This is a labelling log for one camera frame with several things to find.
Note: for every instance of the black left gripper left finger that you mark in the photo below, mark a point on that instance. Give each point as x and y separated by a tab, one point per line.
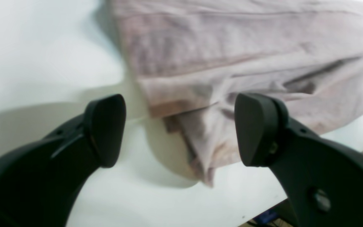
40	181

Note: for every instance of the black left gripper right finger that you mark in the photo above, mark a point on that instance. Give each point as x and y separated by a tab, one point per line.
322	179

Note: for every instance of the mauve brown T-shirt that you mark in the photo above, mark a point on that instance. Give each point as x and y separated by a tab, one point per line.
191	58

